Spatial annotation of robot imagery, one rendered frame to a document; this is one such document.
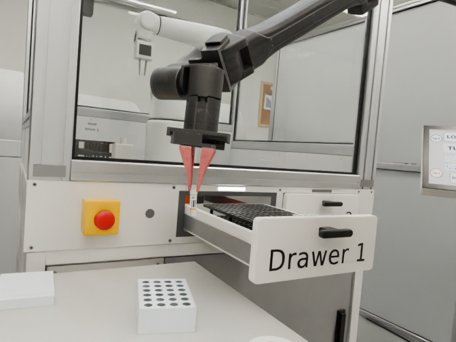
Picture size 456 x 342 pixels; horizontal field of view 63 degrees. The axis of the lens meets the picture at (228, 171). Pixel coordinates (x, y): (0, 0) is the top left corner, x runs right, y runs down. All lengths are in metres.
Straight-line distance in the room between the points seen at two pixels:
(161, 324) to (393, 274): 2.19
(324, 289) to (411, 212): 1.36
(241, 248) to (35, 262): 0.43
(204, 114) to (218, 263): 0.52
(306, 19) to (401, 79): 1.95
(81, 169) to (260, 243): 0.42
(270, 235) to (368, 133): 0.74
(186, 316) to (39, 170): 0.43
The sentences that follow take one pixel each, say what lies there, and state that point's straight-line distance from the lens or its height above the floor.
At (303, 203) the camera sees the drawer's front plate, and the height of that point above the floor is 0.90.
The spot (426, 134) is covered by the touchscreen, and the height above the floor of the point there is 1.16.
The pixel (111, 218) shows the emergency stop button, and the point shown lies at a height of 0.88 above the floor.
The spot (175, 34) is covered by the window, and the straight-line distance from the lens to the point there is 0.95.
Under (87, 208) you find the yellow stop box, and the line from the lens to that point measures 0.81.
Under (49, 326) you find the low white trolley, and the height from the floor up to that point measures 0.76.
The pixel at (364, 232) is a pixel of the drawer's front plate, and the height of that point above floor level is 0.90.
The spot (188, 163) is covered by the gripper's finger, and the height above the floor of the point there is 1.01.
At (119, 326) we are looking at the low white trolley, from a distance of 0.63.
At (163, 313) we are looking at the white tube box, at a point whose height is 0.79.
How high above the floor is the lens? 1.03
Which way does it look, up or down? 3 degrees down
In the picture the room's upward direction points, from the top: 5 degrees clockwise
